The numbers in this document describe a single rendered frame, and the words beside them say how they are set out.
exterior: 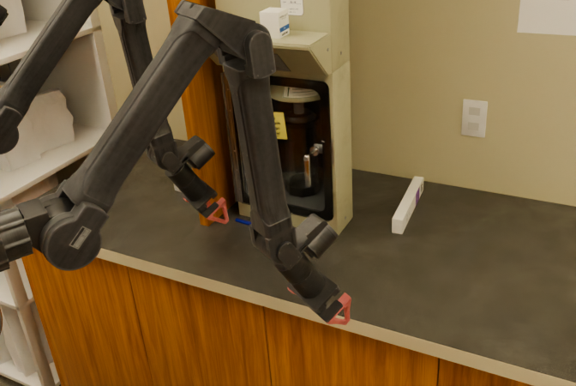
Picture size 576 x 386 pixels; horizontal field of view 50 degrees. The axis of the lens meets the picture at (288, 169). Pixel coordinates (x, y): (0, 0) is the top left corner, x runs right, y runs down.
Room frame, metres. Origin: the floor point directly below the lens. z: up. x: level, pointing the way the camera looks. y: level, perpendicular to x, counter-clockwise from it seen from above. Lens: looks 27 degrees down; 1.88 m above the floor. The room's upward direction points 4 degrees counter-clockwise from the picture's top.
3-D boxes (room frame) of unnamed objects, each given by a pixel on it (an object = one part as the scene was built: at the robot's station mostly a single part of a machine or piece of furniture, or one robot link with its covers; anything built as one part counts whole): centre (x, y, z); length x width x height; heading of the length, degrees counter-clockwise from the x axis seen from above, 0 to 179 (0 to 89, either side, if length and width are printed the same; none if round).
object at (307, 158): (1.43, -0.06, 1.17); 0.05 x 0.03 x 0.10; 150
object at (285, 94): (1.51, 0.02, 1.19); 0.30 x 0.01 x 0.40; 60
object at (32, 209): (0.76, 0.34, 1.43); 0.10 x 0.05 x 0.09; 122
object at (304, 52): (1.47, 0.04, 1.46); 0.32 x 0.12 x 0.10; 61
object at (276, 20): (1.45, 0.01, 1.54); 0.05 x 0.05 x 0.06; 62
